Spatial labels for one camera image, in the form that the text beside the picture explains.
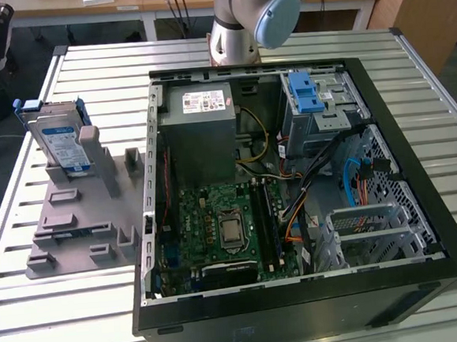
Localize hard disk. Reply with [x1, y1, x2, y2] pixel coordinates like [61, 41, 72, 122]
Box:
[12, 93, 95, 182]

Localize metal disk bay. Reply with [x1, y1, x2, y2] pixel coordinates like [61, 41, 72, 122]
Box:
[312, 197, 438, 272]

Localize wooden desk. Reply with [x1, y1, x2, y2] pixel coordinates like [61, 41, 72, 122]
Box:
[12, 0, 386, 54]

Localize grey parts rack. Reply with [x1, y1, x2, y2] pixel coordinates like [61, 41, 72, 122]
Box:
[15, 121, 158, 281]

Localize RAM stick in rack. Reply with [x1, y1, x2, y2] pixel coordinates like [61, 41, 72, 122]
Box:
[53, 227, 110, 239]

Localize grey Dell power supply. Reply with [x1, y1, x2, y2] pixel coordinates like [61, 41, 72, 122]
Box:
[154, 81, 242, 190]

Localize green motherboard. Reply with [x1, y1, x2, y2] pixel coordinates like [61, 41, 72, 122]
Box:
[150, 175, 302, 296]

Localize silver CPU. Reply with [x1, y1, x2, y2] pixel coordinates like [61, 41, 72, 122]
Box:
[219, 218, 244, 244]

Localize blue drive cage latch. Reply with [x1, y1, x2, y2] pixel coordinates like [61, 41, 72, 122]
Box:
[288, 70, 327, 115]

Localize metal drive cage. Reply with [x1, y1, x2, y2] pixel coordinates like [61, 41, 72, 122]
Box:
[277, 64, 373, 160]

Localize black graphics card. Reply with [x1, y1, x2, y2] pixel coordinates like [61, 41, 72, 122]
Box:
[199, 258, 260, 290]

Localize RAM stick in slot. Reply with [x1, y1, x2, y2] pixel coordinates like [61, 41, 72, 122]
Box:
[260, 177, 287, 268]

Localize black open PC case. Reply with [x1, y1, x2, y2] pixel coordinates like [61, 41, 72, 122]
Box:
[111, 45, 457, 342]

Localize wooden cabinet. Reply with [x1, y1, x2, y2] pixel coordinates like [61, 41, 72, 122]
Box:
[365, 0, 457, 82]

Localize yellow wire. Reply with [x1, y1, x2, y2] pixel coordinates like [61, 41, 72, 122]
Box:
[233, 103, 272, 165]

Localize blue data wire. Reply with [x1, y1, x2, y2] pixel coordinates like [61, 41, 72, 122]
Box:
[341, 156, 375, 210]

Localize orange power wire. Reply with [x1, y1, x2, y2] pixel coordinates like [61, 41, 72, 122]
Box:
[354, 157, 396, 227]

